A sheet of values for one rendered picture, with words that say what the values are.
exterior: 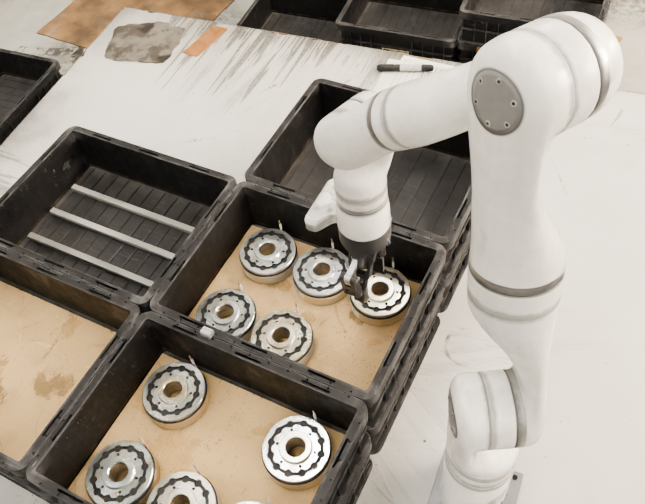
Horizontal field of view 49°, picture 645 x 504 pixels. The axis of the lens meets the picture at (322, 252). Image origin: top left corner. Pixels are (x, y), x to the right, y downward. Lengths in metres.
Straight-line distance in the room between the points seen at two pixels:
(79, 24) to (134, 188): 2.16
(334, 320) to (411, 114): 0.56
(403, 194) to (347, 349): 0.35
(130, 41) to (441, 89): 1.47
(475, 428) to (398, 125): 0.35
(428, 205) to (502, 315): 0.66
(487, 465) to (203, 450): 0.44
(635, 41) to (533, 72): 2.62
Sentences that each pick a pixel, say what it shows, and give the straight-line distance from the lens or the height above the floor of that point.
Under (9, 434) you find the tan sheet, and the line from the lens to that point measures 1.27.
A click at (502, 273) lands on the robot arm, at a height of 1.31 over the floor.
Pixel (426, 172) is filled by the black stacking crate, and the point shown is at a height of 0.83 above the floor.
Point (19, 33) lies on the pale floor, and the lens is 3.68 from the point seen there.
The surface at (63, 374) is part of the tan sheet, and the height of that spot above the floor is 0.83.
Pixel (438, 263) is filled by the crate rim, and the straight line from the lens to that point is 1.14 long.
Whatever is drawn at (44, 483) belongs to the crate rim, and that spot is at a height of 0.93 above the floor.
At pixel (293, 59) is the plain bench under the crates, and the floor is 0.70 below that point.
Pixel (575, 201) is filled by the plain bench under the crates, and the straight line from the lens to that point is 1.55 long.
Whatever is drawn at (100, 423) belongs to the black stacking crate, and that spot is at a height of 0.86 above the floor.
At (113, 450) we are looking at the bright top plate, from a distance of 1.15.
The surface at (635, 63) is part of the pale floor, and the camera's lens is 3.06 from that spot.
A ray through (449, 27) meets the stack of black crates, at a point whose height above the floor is 0.38.
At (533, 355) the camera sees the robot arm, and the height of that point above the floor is 1.20.
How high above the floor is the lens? 1.85
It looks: 53 degrees down
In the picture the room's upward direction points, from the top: 10 degrees counter-clockwise
